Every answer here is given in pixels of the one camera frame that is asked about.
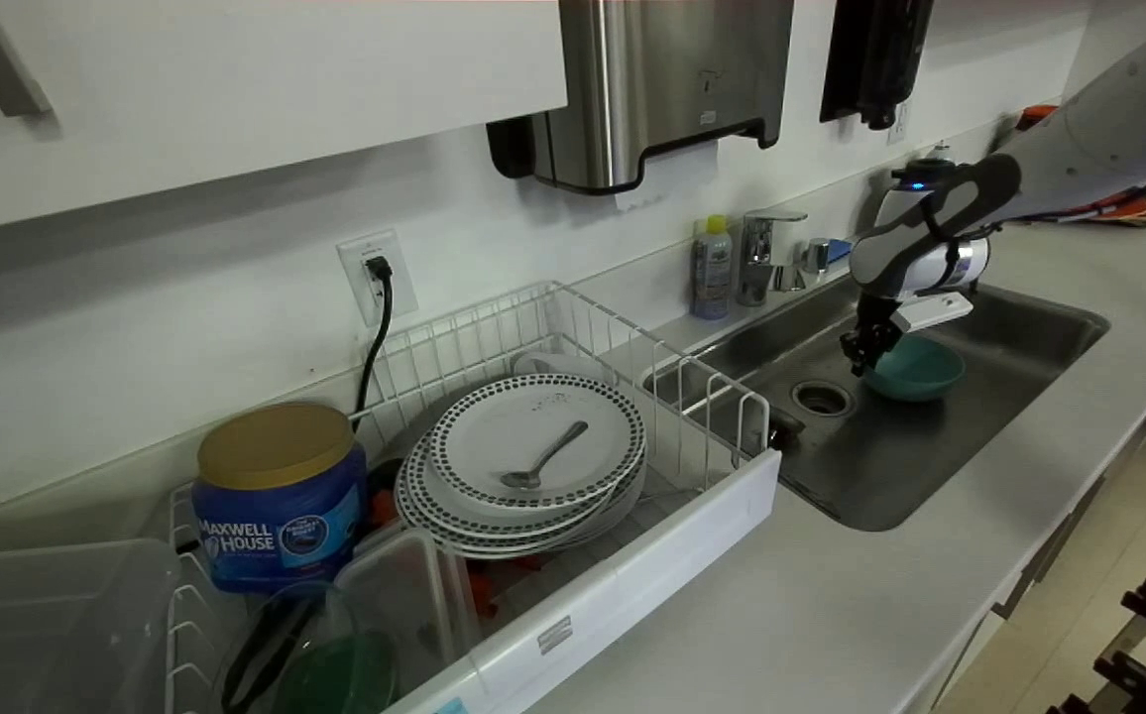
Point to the white plate patterned rim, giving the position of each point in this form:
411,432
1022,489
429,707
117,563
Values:
624,480
532,437
517,544

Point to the orange round mat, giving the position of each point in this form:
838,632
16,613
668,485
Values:
1127,213

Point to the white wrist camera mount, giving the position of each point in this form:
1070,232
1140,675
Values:
935,309

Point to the bottles behind sink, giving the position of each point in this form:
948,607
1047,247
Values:
710,272

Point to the white wall cabinet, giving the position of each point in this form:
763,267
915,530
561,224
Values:
267,80

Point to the stainless steel sink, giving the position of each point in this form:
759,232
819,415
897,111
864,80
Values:
931,451

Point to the black wall dispenser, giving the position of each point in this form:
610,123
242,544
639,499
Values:
875,59

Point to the green bowl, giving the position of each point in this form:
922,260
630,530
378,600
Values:
333,675

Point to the white dish rack tray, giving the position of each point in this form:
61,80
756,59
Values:
612,597

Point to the teal bowl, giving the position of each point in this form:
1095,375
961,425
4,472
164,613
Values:
915,375

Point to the steel kettle orange top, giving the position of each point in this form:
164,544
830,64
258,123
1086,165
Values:
1034,117

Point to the black sink stopper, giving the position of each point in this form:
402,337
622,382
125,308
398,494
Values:
787,428

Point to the stainless paper towel dispenser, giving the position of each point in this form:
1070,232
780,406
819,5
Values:
653,80

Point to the small blue item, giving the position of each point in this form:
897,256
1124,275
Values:
838,251

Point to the chrome sink faucet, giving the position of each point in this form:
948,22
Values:
763,251

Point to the small clear plastic container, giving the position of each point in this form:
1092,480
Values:
405,597

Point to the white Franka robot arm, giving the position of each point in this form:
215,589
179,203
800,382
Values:
1101,123

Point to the small chrome cylinder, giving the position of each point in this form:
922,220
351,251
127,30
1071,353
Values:
805,261

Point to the large clear plastic container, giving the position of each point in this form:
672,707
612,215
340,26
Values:
41,637

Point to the blue canister yellow lid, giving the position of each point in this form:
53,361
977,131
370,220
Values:
279,507

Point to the white wall outlet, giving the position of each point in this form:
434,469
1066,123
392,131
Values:
363,289

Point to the metal spoon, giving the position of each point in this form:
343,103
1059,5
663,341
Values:
546,458

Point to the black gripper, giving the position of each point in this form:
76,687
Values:
881,322

